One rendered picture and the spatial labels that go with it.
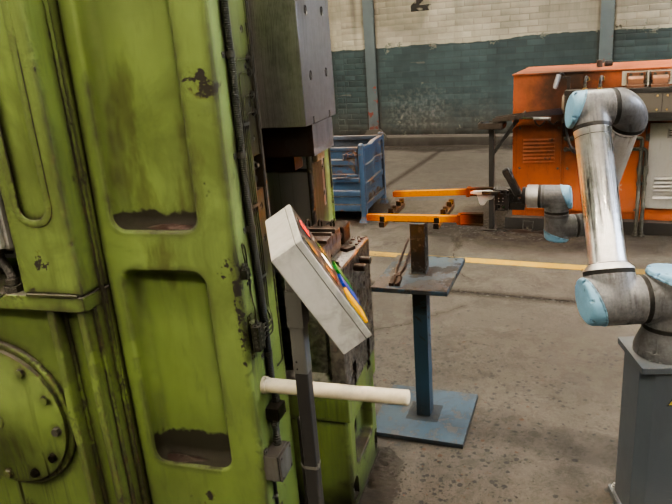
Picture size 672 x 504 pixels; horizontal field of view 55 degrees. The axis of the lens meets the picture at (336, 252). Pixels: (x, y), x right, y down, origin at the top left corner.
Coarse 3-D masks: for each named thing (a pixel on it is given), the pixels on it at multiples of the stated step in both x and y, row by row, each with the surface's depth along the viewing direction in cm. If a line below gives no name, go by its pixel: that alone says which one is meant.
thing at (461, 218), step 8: (368, 216) 249; (376, 216) 248; (392, 216) 246; (400, 216) 245; (408, 216) 244; (416, 216) 243; (424, 216) 242; (432, 216) 241; (440, 216) 240; (448, 216) 239; (456, 216) 238; (464, 216) 237; (472, 216) 236; (480, 216) 235; (464, 224) 238; (472, 224) 237; (480, 224) 236
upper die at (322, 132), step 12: (324, 120) 202; (264, 132) 196; (276, 132) 195; (288, 132) 194; (300, 132) 193; (312, 132) 192; (324, 132) 203; (264, 144) 198; (276, 144) 197; (288, 144) 195; (300, 144) 194; (312, 144) 193; (324, 144) 203; (264, 156) 199; (276, 156) 198; (288, 156) 197; (300, 156) 196
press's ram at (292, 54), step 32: (256, 0) 179; (288, 0) 177; (320, 0) 196; (256, 32) 182; (288, 32) 180; (320, 32) 197; (256, 64) 185; (288, 64) 182; (320, 64) 198; (288, 96) 185; (320, 96) 198
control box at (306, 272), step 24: (288, 216) 158; (288, 240) 141; (312, 240) 160; (288, 264) 138; (312, 264) 138; (312, 288) 140; (336, 288) 141; (312, 312) 142; (336, 312) 142; (336, 336) 144; (360, 336) 145
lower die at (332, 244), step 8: (312, 232) 214; (320, 232) 213; (328, 232) 212; (336, 232) 217; (320, 240) 208; (328, 240) 209; (336, 240) 217; (328, 248) 209; (336, 248) 218; (328, 256) 209
